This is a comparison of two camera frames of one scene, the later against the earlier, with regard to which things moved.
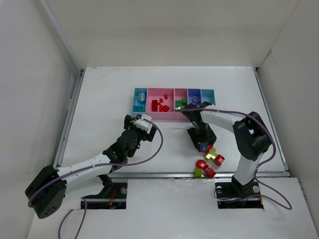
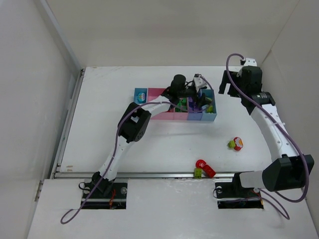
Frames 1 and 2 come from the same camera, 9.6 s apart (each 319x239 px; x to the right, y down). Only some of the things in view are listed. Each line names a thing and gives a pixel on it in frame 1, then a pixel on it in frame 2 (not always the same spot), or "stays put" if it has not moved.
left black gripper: (151, 134) to (198, 100)
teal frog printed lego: (141, 96) stays put
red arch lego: (200, 164) stays put
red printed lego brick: (209, 171) stays put
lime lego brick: (198, 173) stays put
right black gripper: (202, 138) to (230, 83)
